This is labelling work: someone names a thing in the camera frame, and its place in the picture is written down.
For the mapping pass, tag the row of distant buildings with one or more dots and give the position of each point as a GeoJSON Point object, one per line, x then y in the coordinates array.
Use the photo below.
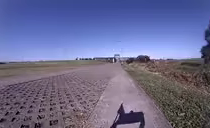
{"type": "Point", "coordinates": [104, 59]}

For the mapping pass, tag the grey concrete path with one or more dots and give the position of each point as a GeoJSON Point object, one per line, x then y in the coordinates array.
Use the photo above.
{"type": "Point", "coordinates": [123, 89]}

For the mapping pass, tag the clump of dark bushes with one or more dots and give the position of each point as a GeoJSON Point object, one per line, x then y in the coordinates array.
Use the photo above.
{"type": "Point", "coordinates": [142, 58]}

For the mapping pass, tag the grey road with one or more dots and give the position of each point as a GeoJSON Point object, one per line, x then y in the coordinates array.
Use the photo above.
{"type": "Point", "coordinates": [43, 75]}

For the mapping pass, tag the concrete grid paver surface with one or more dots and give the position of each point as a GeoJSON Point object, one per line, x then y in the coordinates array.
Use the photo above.
{"type": "Point", "coordinates": [43, 100]}

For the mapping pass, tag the flat grass field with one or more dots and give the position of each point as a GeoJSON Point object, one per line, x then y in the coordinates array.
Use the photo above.
{"type": "Point", "coordinates": [26, 65]}

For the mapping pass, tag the grass verge with dry brush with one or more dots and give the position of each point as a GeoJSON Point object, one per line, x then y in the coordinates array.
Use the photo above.
{"type": "Point", "coordinates": [179, 96]}

